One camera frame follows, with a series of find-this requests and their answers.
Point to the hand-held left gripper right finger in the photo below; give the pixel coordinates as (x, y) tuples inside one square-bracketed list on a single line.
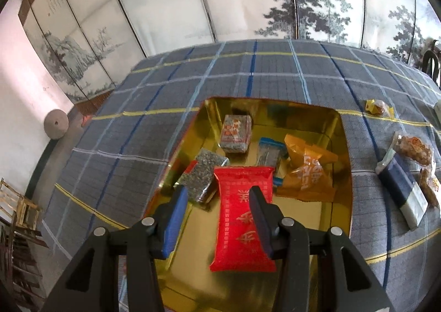
[(262, 215)]

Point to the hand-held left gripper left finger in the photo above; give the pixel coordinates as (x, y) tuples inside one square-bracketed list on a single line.
[(175, 219)]

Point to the red snack packet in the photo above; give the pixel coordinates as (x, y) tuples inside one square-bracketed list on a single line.
[(237, 215)]

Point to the grey tea brick packet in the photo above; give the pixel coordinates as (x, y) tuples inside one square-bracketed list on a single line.
[(203, 174)]

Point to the orange snack packet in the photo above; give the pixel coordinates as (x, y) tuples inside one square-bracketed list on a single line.
[(306, 174)]

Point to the blue-edged clear snack packet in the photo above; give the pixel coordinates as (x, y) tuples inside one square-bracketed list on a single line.
[(270, 153)]

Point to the red-labelled tea brick packet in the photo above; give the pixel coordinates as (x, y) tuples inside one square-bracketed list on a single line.
[(236, 132)]

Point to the red and gold tin box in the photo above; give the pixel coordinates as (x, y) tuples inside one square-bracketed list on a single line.
[(310, 122)]

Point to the small yellow snack packet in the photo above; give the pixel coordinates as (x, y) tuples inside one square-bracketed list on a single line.
[(378, 107)]

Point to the dark blue and white packet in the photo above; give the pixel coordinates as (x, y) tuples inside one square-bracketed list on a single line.
[(401, 188)]

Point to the grey plaid tablecloth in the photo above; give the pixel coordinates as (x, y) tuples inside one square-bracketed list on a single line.
[(275, 70)]

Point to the bamboo chair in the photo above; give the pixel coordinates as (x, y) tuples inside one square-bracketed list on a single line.
[(24, 208)]

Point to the round stone disc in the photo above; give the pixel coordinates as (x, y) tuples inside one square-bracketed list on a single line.
[(55, 124)]

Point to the dark wooden furniture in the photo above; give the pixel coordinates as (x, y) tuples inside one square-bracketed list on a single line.
[(20, 270)]

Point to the clear fried snack packet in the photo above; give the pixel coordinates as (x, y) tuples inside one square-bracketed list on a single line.
[(430, 188), (413, 146)]

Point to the painted landscape folding screen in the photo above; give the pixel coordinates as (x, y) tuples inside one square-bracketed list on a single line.
[(172, 5)]

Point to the dark wooden armchair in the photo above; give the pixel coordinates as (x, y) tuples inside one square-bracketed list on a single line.
[(434, 63)]

